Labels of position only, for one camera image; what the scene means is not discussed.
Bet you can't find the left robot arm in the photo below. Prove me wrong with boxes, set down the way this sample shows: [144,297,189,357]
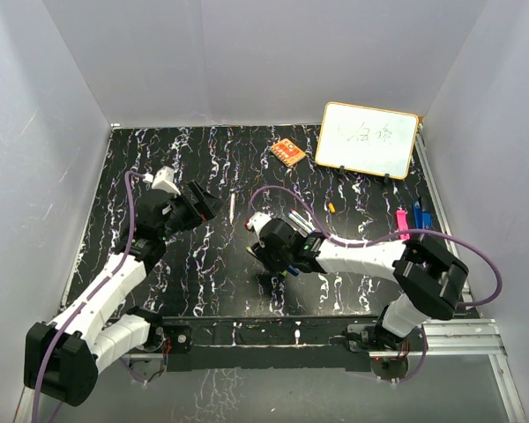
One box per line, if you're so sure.
[24,181,223,406]

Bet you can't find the purple capped white marker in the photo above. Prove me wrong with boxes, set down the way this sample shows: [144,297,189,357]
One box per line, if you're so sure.
[287,211,315,234]

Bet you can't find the green capped white marker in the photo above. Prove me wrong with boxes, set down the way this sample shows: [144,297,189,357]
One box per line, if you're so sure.
[246,243,287,276]

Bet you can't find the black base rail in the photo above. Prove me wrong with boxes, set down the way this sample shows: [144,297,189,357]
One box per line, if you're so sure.
[127,315,420,374]

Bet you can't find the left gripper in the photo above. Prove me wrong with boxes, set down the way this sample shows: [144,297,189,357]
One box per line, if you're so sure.
[160,182,226,241]

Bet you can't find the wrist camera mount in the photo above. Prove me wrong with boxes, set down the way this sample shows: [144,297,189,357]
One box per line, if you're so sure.
[143,166,181,197]
[245,211,272,235]

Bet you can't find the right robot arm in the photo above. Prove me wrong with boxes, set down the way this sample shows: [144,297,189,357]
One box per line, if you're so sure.
[245,212,468,350]

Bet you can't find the blue capped white marker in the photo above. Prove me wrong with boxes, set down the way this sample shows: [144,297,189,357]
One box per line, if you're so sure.
[289,210,317,233]

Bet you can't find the dark blue capped marker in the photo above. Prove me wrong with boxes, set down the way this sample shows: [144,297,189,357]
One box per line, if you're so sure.
[287,265,299,276]

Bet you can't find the pink clip tool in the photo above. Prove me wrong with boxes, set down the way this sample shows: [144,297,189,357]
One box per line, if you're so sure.
[396,210,410,240]

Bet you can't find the aluminium frame rail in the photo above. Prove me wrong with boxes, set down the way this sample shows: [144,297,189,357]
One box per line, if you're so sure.
[15,319,528,423]

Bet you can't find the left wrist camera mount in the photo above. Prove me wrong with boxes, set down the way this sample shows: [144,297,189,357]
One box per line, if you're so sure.
[143,166,181,197]

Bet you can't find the small whiteboard yellow frame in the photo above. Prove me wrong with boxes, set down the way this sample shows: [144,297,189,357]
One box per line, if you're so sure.
[315,101,419,180]

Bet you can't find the yellow capped white marker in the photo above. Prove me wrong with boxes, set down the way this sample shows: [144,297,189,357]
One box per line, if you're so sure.
[228,191,236,225]

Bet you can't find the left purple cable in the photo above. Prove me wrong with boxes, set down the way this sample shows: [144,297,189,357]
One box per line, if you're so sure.
[29,170,155,423]

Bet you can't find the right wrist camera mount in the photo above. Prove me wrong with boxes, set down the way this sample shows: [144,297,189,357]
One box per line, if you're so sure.
[245,211,272,235]

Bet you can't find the orange card packet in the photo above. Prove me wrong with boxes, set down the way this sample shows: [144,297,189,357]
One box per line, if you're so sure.
[271,138,307,167]

